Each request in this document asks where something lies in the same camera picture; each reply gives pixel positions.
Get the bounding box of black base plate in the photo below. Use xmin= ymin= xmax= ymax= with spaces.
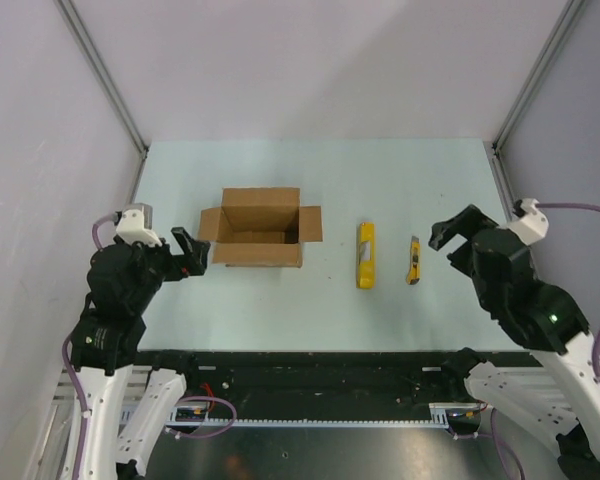
xmin=134 ymin=349 xmax=546 ymax=411

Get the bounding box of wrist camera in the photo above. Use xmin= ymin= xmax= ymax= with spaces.
xmin=115 ymin=203 xmax=163 ymax=248
xmin=507 ymin=198 xmax=549 ymax=246

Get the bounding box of brown cardboard express box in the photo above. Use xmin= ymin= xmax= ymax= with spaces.
xmin=197 ymin=187 xmax=323 ymax=268

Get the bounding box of grey slotted cable duct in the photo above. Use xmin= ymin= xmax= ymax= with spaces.
xmin=119 ymin=403 xmax=456 ymax=429

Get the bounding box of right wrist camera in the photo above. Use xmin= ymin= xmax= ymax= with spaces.
xmin=507 ymin=198 xmax=549 ymax=246

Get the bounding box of yellow utility knife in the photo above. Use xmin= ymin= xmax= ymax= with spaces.
xmin=406 ymin=236 xmax=421 ymax=286

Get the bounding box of aluminium frame post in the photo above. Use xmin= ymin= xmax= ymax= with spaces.
xmin=53 ymin=0 xmax=148 ymax=159
xmin=492 ymin=0 xmax=590 ymax=151

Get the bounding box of right aluminium frame post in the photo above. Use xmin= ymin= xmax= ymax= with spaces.
xmin=492 ymin=0 xmax=590 ymax=151

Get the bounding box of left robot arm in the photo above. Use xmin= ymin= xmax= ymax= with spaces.
xmin=61 ymin=227 xmax=210 ymax=479

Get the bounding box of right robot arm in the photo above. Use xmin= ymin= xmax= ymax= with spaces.
xmin=429 ymin=199 xmax=600 ymax=479

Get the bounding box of left aluminium frame post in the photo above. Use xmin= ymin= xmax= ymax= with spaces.
xmin=53 ymin=0 xmax=148 ymax=159

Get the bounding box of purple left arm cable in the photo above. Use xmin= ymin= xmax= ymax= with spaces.
xmin=62 ymin=212 xmax=239 ymax=480

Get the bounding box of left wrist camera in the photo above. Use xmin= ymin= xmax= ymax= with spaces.
xmin=115 ymin=203 xmax=163 ymax=248

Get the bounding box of yellow item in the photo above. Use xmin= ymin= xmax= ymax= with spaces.
xmin=356 ymin=222 xmax=375 ymax=290

